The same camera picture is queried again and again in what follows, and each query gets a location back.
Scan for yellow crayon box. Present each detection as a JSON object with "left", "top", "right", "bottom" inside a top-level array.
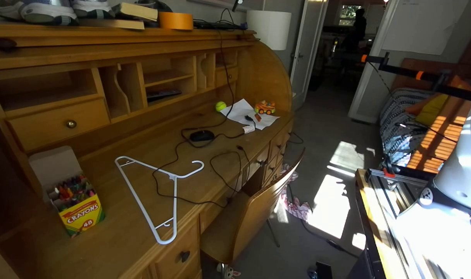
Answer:
[{"left": 29, "top": 146, "right": 106, "bottom": 237}]

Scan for patterned cloth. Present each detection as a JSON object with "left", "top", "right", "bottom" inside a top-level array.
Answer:
[{"left": 276, "top": 164, "right": 312, "bottom": 221}]

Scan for white wall sheet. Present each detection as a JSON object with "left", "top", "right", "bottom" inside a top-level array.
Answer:
[{"left": 382, "top": 0, "right": 471, "bottom": 56}]

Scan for black computer mouse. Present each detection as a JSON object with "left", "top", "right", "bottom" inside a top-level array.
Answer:
[{"left": 190, "top": 130, "right": 215, "bottom": 143}]

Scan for black remote control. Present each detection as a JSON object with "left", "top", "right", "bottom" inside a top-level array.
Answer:
[{"left": 147, "top": 90, "right": 183, "bottom": 103}]

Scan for black bar clamp orange grips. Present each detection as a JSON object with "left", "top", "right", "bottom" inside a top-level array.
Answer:
[{"left": 361, "top": 52, "right": 471, "bottom": 102}]

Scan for striped blanket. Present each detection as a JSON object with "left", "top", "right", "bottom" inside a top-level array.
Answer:
[{"left": 380, "top": 88, "right": 437, "bottom": 165}]

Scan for orange toy car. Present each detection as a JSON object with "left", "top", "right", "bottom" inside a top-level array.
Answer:
[{"left": 254, "top": 100, "right": 276, "bottom": 115}]

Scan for wooden drawer with dark knob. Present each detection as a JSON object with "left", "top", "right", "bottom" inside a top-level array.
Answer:
[{"left": 153, "top": 221, "right": 202, "bottom": 279}]

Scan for wooden sofa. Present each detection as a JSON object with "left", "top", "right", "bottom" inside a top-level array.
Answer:
[{"left": 379, "top": 58, "right": 471, "bottom": 174}]

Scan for thin wooden board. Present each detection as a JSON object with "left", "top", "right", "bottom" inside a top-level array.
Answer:
[{"left": 78, "top": 18, "right": 145, "bottom": 31}]

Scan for clamp with orange trigger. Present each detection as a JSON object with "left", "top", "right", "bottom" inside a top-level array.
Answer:
[{"left": 365, "top": 165, "right": 435, "bottom": 188}]

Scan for white paper sheet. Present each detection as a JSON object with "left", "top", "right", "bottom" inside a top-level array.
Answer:
[{"left": 220, "top": 98, "right": 280, "bottom": 131}]

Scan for large wooden drawer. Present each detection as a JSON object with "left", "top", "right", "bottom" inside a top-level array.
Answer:
[{"left": 7, "top": 98, "right": 111, "bottom": 152}]

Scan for grey white sneaker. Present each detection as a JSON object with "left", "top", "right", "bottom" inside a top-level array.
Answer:
[
  {"left": 71, "top": 0, "right": 116, "bottom": 19},
  {"left": 0, "top": 0, "right": 79, "bottom": 26}
]

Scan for yellow pillow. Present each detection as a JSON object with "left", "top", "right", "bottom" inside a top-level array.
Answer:
[{"left": 416, "top": 93, "right": 449, "bottom": 127}]

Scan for white door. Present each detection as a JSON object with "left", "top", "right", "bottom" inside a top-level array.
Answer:
[{"left": 290, "top": 0, "right": 329, "bottom": 111}]

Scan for thick book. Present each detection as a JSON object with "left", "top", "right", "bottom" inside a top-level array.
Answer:
[{"left": 112, "top": 2, "right": 159, "bottom": 22}]

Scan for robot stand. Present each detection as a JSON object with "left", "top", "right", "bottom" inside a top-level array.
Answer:
[{"left": 354, "top": 169, "right": 471, "bottom": 279}]

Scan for window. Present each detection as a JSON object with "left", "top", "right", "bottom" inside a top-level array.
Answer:
[{"left": 339, "top": 5, "right": 362, "bottom": 26}]

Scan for black floor cable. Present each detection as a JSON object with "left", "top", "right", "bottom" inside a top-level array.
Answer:
[{"left": 288, "top": 186, "right": 360, "bottom": 259}]

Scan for white plastic coat hanger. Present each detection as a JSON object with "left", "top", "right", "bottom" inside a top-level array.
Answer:
[{"left": 114, "top": 156, "right": 205, "bottom": 245}]

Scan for person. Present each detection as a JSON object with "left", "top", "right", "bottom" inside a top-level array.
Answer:
[{"left": 342, "top": 8, "right": 368, "bottom": 53}]

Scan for orange tape roll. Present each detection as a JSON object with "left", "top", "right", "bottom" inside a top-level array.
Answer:
[{"left": 158, "top": 12, "right": 194, "bottom": 31}]

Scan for white lamp shade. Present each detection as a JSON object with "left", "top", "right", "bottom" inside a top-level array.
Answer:
[{"left": 246, "top": 10, "right": 292, "bottom": 51}]

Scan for wooden chair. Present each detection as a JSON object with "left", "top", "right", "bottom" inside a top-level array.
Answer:
[{"left": 200, "top": 149, "right": 305, "bottom": 265}]

